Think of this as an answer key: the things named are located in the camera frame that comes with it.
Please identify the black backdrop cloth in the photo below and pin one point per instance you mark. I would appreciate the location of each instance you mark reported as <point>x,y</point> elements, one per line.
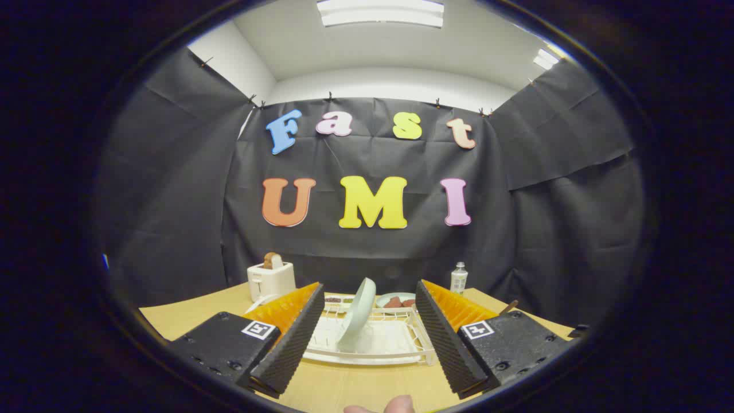
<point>172,201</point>

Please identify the white toaster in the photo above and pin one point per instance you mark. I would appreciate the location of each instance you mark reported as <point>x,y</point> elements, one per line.
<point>269,282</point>

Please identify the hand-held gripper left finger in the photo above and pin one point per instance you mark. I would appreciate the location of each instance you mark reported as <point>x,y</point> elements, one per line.
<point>292,344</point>

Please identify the white ribbed drain tray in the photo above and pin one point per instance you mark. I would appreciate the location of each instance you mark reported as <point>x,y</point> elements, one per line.
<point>390,339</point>

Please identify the pale green serving dish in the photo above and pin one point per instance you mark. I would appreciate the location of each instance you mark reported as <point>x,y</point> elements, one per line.
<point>383,296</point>

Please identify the large ceiling light panel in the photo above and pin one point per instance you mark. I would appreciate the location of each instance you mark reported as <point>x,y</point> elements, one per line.
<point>381,12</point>

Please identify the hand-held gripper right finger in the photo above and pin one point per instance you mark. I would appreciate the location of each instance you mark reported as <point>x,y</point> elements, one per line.
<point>444,344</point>

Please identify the brown toast slice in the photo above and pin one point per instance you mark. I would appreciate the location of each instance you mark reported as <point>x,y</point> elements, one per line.
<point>272,260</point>

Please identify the white divided condiment tray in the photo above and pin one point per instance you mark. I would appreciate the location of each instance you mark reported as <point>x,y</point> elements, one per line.
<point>338,300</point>

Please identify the green tea bottle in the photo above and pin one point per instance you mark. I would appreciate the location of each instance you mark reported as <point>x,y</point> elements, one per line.
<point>459,281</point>

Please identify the small ceiling light panel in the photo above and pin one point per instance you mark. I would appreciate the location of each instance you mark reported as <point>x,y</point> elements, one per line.
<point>546,58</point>

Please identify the pale green plate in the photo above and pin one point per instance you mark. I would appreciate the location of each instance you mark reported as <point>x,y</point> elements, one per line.
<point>355,315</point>

